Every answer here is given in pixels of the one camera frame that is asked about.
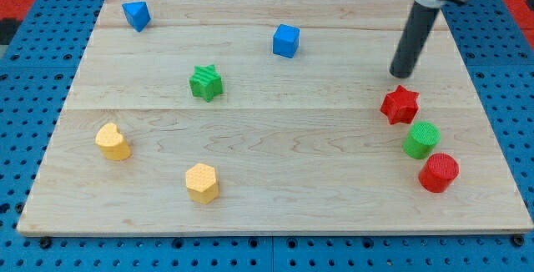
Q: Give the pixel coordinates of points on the blue triangular prism block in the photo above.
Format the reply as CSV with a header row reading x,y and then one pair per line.
x,y
137,15

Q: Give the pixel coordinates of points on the red cylinder block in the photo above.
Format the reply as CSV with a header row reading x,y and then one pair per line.
x,y
439,171

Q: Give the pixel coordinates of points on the yellow hexagon block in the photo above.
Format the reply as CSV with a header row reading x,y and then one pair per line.
x,y
202,183

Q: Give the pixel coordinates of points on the yellow heart block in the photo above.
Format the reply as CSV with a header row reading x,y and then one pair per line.
x,y
112,144

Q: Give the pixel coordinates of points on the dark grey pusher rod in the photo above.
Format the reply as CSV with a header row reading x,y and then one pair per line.
x,y
416,31

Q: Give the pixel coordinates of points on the blue cube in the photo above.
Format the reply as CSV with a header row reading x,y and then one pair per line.
x,y
286,41

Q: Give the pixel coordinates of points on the green cylinder block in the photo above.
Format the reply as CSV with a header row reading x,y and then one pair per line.
x,y
421,139

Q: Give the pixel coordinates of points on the wooden board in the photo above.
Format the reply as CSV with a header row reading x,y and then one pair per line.
x,y
299,145

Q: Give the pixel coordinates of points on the green star block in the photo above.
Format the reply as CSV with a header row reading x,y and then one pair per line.
x,y
206,83

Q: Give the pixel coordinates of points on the red star block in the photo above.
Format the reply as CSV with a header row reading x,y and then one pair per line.
x,y
400,106

